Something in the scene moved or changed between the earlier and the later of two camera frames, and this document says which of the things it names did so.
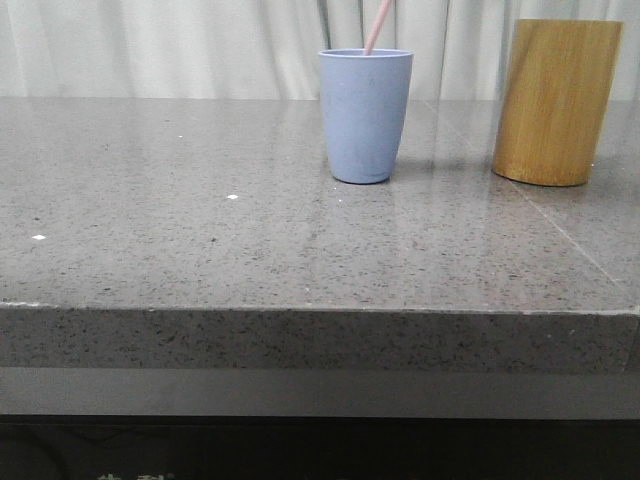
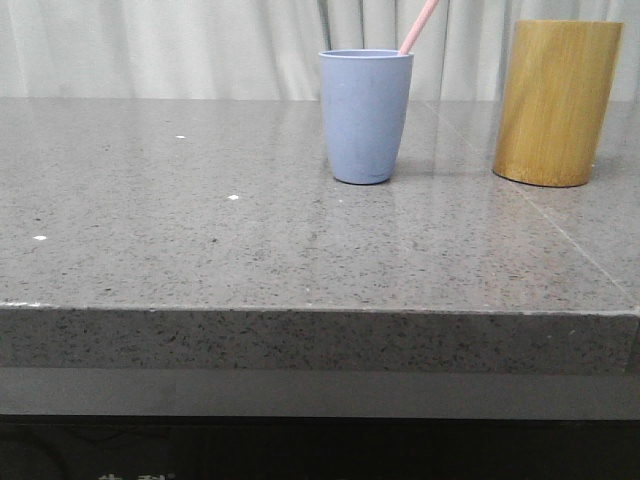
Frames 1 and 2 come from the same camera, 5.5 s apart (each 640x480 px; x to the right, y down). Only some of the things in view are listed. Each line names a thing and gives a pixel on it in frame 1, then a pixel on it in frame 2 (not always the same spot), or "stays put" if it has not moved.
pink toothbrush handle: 378,22 → 414,35
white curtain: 153,50 stays put
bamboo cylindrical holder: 556,100 stays put
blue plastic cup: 366,100 stays put
